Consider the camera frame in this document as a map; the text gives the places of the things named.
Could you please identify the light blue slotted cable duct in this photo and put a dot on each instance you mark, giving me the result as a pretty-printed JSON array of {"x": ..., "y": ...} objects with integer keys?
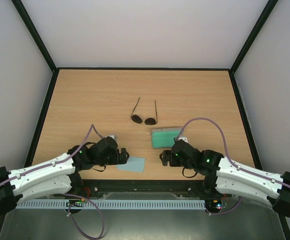
[{"x": 114, "y": 204}]

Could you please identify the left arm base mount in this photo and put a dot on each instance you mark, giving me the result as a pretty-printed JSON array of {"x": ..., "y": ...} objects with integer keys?
[{"x": 85, "y": 191}]

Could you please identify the light blue cleaning cloth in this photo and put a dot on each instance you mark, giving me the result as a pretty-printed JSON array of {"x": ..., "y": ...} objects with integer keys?
[{"x": 133, "y": 164}]

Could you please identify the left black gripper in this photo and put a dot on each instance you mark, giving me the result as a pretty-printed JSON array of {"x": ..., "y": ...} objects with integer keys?
[{"x": 124, "y": 160}]

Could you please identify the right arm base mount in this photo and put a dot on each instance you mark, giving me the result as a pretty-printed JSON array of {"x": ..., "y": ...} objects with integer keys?
[{"x": 197, "y": 189}]

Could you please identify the grey glasses case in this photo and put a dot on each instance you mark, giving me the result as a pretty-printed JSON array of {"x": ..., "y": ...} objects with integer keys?
[{"x": 164, "y": 137}]

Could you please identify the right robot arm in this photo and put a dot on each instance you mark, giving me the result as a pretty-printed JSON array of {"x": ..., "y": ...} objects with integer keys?
[{"x": 227, "y": 177}]

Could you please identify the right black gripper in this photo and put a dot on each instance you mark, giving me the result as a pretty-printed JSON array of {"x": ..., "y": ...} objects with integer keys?
[{"x": 169, "y": 158}]

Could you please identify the dark round sunglasses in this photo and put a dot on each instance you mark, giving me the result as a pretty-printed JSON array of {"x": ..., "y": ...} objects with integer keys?
[{"x": 149, "y": 121}]

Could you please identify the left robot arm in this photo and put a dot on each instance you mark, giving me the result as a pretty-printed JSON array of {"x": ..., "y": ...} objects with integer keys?
[{"x": 59, "y": 175}]

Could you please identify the black aluminium frame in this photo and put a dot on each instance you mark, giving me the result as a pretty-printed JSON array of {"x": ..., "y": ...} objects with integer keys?
[{"x": 22, "y": 12}]

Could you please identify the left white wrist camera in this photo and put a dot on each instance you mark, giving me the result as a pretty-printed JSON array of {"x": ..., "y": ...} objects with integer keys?
[{"x": 113, "y": 136}]

